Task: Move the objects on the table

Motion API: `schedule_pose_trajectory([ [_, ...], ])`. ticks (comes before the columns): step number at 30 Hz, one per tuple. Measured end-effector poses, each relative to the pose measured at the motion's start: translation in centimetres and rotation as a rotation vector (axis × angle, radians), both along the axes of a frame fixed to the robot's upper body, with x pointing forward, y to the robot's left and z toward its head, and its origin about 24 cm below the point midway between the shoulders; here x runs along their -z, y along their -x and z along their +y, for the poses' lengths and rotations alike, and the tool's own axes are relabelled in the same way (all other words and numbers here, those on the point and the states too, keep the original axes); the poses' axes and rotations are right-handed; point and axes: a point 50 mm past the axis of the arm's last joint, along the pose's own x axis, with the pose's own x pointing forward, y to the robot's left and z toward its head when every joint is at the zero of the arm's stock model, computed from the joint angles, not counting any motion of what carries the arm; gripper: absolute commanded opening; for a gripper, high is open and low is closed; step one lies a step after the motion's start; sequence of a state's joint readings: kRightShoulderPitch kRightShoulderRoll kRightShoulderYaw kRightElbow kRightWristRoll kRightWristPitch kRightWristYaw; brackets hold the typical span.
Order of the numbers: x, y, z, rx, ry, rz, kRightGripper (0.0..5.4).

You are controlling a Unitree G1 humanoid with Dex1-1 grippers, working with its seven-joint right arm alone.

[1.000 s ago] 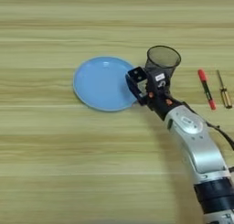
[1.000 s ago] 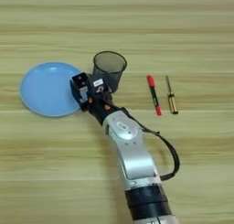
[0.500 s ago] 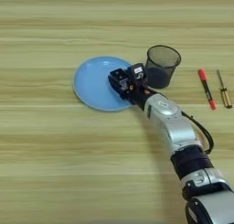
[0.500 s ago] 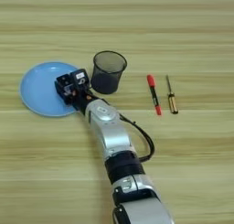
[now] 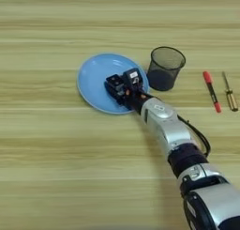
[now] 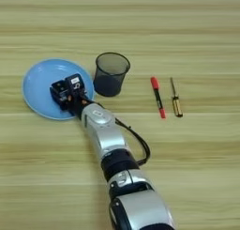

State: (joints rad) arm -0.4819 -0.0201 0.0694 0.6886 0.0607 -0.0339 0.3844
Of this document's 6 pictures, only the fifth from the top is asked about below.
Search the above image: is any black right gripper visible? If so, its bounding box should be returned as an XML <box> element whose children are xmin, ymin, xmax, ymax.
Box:
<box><xmin>103</xmin><ymin>82</ymin><xmax>154</xmax><ymax>115</ymax></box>

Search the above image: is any black mesh pen cup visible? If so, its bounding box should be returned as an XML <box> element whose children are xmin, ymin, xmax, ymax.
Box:
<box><xmin>146</xmin><ymin>45</ymin><xmax>187</xmax><ymax>92</ymax></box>

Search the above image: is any red and black marker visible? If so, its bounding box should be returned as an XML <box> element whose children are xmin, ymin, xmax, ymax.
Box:
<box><xmin>202</xmin><ymin>70</ymin><xmax>223</xmax><ymax>114</ymax></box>

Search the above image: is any blue round plate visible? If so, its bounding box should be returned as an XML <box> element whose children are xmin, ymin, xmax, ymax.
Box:
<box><xmin>76</xmin><ymin>53</ymin><xmax>150</xmax><ymax>115</ymax></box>

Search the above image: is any black box with white label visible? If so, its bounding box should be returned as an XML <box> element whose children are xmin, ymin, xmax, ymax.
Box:
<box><xmin>122</xmin><ymin>68</ymin><xmax>143</xmax><ymax>88</ymax></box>

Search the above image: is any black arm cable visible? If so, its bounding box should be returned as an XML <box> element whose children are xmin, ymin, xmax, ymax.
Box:
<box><xmin>177</xmin><ymin>115</ymin><xmax>212</xmax><ymax>159</ymax></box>

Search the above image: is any yellow handled screwdriver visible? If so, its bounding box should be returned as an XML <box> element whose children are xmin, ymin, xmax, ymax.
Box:
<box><xmin>221</xmin><ymin>71</ymin><xmax>239</xmax><ymax>113</ymax></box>

